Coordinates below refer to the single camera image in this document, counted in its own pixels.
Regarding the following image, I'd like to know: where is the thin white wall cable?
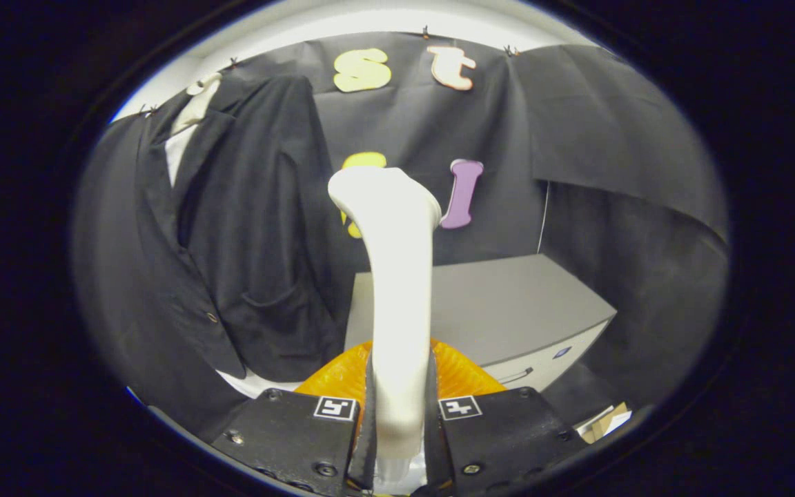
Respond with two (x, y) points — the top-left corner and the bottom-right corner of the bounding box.
(538, 181), (551, 253)

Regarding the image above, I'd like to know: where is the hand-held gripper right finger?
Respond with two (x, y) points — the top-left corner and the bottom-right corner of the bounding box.
(425, 337), (588, 497)

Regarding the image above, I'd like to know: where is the black blazer jacket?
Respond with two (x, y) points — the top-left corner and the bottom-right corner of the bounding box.
(137, 75), (349, 384)

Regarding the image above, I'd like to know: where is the grey cabinet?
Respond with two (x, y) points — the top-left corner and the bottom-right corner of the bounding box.
(344, 253), (618, 394)

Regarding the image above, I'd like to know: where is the cardboard box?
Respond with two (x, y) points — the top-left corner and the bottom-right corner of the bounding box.
(576, 402), (633, 444)

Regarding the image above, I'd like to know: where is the white clothes hanger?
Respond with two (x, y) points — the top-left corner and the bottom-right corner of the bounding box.
(186, 72), (222, 135)

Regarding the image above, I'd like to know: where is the white garment steamer wand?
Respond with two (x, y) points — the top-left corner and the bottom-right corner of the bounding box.
(327, 166), (442, 495)

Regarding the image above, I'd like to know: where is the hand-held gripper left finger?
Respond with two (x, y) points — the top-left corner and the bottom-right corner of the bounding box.
(211, 340), (377, 497)

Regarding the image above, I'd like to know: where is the black backdrop cloth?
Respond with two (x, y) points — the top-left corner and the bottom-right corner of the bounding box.
(72, 31), (729, 442)

